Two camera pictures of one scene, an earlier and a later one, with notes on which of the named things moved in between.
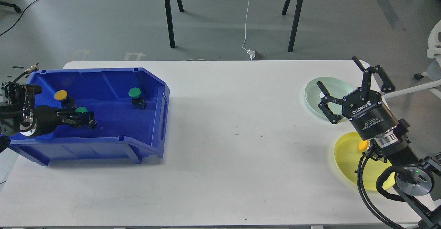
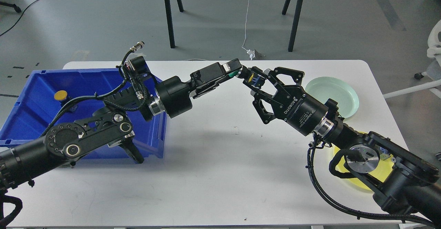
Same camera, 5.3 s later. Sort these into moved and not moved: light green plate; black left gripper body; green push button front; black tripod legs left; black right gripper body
Moved: black right gripper body; green push button front; black left gripper body
Not moved: black tripod legs left; light green plate
